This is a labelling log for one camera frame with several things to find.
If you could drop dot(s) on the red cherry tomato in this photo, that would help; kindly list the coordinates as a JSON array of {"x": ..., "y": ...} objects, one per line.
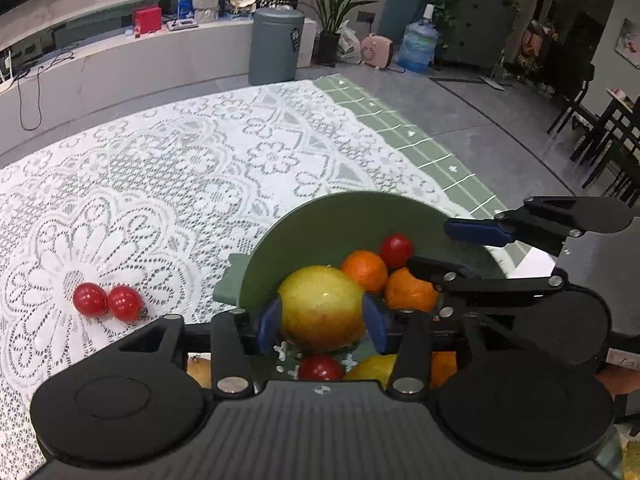
[
  {"x": 320, "y": 369},
  {"x": 90, "y": 299},
  {"x": 396, "y": 251},
  {"x": 124, "y": 304}
]

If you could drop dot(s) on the white lace tablecloth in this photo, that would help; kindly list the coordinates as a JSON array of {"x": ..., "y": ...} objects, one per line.
[{"x": 175, "y": 160}]

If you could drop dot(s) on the tall potted plant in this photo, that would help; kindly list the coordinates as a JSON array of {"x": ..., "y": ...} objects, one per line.
[{"x": 327, "y": 45}]

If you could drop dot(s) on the green colander bowl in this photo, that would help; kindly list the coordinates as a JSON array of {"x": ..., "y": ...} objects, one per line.
[{"x": 325, "y": 230}]

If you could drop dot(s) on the black dining chair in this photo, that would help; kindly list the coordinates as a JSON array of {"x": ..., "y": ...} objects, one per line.
[
  {"x": 607, "y": 145},
  {"x": 575, "y": 105}
]

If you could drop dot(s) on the brown kiwi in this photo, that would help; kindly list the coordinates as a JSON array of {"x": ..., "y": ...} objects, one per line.
[{"x": 200, "y": 372}]

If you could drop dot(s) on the white router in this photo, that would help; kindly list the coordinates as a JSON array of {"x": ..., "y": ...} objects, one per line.
[{"x": 5, "y": 72}]

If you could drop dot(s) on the dark grey drawer cabinet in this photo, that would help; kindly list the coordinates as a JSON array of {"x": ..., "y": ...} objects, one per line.
[{"x": 480, "y": 25}]

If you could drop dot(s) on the flat white floor scale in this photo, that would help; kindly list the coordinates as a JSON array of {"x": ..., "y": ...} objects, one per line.
[{"x": 491, "y": 83}]

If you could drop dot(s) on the white curved media console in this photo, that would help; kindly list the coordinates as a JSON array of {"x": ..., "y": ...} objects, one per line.
[{"x": 125, "y": 70}]

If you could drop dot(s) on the black wall socket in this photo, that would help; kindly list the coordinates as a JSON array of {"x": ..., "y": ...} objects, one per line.
[{"x": 366, "y": 16}]

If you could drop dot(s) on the green grid tablecloth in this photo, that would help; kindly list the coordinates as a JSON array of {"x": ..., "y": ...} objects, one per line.
[{"x": 425, "y": 155}]

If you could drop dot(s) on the blue box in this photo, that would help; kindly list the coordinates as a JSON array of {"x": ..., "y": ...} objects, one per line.
[{"x": 185, "y": 10}]

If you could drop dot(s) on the red box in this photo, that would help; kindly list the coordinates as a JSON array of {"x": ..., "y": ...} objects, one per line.
[{"x": 147, "y": 20}]

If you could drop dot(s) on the yellow lemon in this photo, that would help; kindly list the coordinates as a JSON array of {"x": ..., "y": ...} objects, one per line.
[{"x": 372, "y": 369}]

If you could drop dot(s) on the grey round trash can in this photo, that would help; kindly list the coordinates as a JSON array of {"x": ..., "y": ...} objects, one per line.
[{"x": 275, "y": 50}]

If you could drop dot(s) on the dark dining table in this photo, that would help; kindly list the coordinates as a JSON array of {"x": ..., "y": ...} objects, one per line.
[{"x": 627, "y": 105}]

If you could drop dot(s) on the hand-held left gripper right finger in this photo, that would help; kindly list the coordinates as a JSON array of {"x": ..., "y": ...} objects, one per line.
[{"x": 376, "y": 325}]

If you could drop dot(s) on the blue water jug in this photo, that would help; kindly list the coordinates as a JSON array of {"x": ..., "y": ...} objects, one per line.
[{"x": 417, "y": 45}]

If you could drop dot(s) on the orange tangerine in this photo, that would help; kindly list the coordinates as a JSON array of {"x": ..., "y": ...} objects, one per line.
[
  {"x": 407, "y": 292},
  {"x": 442, "y": 370},
  {"x": 365, "y": 270}
]

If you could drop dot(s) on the framed wall picture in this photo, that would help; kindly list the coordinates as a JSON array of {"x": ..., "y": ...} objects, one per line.
[{"x": 631, "y": 42}]

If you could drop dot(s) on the white plastic bag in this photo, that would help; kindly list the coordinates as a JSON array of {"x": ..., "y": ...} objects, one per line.
[{"x": 348, "y": 45}]

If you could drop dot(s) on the pink space heater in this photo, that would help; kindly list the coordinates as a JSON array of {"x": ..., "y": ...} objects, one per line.
[{"x": 377, "y": 51}]

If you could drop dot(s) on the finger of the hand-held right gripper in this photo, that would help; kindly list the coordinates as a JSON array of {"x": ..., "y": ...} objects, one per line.
[
  {"x": 500, "y": 290},
  {"x": 475, "y": 230}
]

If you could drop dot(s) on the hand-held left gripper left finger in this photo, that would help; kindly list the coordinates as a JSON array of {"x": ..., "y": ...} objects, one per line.
[{"x": 270, "y": 325}]

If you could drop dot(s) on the yellow-green apple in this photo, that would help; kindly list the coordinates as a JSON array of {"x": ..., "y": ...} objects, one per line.
[{"x": 320, "y": 310}]

